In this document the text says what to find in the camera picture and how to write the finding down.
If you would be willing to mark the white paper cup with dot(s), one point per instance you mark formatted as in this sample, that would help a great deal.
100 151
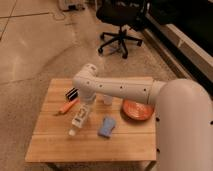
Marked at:
107 99

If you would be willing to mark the dark bench with light edge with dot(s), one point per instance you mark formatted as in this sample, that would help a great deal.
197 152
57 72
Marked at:
193 17

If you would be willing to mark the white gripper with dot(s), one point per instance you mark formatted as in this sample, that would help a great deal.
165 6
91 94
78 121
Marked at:
87 98

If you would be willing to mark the orange marker pen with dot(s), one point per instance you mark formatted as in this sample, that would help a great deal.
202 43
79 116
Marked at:
67 106

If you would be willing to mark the orange ceramic bowl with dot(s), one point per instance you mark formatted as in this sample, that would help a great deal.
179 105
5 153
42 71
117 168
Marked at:
137 111

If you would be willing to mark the white device on floor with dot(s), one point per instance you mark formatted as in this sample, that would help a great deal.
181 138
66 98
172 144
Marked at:
64 5

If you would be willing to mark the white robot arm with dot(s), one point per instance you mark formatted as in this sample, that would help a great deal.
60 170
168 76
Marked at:
184 115

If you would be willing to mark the wooden table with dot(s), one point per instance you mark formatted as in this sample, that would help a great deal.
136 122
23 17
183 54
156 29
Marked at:
51 143

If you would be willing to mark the black office chair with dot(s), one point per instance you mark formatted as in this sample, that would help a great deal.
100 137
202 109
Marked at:
120 13

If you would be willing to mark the black striped box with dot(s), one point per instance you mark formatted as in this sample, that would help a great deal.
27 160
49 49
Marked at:
72 94

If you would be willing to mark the clear plastic bottle white label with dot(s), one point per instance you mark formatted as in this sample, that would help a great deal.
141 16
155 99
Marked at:
80 118

